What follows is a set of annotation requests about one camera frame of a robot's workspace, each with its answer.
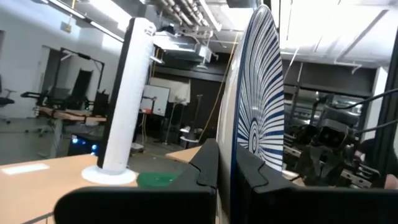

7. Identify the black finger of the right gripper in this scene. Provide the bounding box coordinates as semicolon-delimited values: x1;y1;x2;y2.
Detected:
322;148;345;187
298;146;323;187

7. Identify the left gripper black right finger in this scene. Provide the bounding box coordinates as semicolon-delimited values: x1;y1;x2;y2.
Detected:
234;145;398;224

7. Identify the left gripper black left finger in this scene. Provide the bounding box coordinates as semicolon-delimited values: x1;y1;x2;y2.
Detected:
54;138;220;224

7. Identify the blue striped white plate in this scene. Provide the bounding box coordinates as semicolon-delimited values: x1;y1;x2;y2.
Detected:
216;4;285;224

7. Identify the green Cascade detergent tub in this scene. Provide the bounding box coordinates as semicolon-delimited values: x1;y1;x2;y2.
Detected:
136;171;187;189

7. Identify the black machine with blue lights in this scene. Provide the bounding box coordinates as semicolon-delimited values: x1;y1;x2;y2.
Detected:
67;133;105;156

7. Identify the white column with black stripe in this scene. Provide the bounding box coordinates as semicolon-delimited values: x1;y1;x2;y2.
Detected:
81;17;157;186

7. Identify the white board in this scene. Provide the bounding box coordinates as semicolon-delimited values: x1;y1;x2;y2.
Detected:
139;84;171;118

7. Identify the beige desk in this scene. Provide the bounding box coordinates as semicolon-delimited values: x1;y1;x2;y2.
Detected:
0;145;205;224

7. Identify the background robot workstation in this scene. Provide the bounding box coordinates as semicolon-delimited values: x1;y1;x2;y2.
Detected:
20;46;109;125

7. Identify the white desk outlet cover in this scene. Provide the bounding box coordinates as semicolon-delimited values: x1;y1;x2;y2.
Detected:
1;162;50;176

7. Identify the black office chair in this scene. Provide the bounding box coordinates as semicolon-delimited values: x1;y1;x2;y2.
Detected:
0;74;16;125

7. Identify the long ceiling light strip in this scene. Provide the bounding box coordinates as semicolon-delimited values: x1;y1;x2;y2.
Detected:
46;0;125;43

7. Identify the black aluminium rig frame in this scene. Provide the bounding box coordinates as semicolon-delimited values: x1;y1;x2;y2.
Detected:
284;30;398;189

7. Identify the yellow hanging cord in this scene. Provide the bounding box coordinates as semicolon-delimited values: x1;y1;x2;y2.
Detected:
198;32;241;142

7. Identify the rectangular ceiling air duct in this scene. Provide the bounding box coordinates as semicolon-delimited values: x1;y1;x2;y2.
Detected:
149;0;223;66

